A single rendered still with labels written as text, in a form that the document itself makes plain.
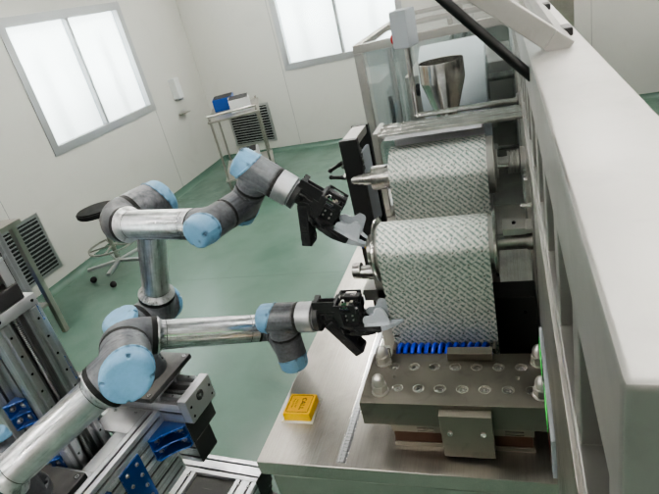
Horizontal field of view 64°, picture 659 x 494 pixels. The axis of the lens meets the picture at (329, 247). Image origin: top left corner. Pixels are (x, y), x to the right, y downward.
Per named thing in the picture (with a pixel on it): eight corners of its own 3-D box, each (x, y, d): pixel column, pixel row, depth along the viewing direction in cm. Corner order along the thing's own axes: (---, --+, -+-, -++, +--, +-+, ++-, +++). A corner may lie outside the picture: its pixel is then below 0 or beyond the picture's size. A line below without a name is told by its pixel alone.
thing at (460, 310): (395, 346, 127) (382, 280, 119) (498, 345, 119) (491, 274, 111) (395, 347, 126) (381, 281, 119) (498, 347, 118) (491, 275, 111)
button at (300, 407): (293, 400, 135) (291, 393, 134) (319, 401, 133) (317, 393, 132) (284, 420, 130) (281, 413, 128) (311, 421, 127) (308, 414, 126)
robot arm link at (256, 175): (238, 165, 129) (248, 138, 123) (278, 188, 129) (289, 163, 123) (223, 181, 123) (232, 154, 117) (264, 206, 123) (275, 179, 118)
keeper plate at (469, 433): (445, 448, 110) (438, 409, 106) (495, 451, 107) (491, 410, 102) (444, 458, 108) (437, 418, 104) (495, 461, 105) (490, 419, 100)
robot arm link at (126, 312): (107, 357, 171) (89, 322, 165) (139, 332, 180) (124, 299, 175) (129, 364, 164) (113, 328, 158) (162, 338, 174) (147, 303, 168)
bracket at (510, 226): (502, 225, 114) (502, 217, 113) (532, 223, 112) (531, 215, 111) (502, 236, 110) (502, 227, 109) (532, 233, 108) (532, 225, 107)
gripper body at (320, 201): (343, 210, 117) (297, 181, 117) (327, 237, 122) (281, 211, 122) (352, 196, 124) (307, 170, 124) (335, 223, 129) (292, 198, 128)
